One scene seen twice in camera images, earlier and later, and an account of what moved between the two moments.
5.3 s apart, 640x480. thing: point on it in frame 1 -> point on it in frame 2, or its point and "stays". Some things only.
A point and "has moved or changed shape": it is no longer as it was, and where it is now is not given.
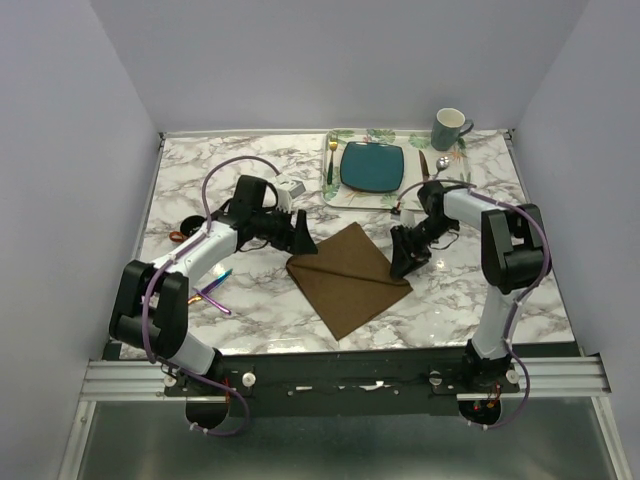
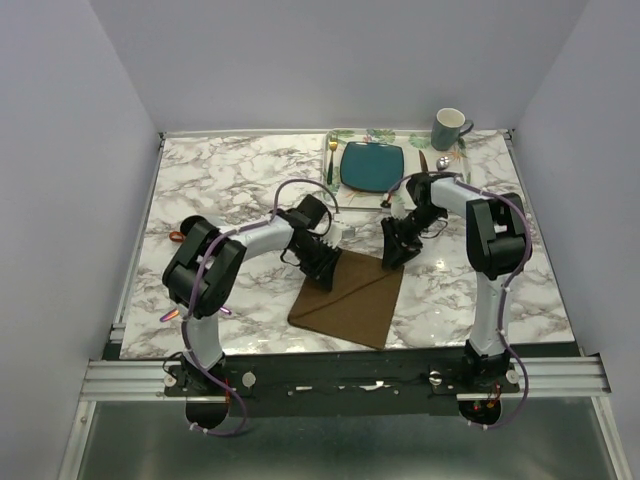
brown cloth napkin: x=348 y=280 has moved or changed shape
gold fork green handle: x=333 y=147 stays
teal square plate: x=372 y=167 stays
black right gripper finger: x=417 y=262 -> x=406 y=250
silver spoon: x=441 y=164 stays
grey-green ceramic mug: x=450 y=125 stays
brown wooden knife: x=425 y=169 stays
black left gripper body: x=276 y=228 -> x=312 y=254
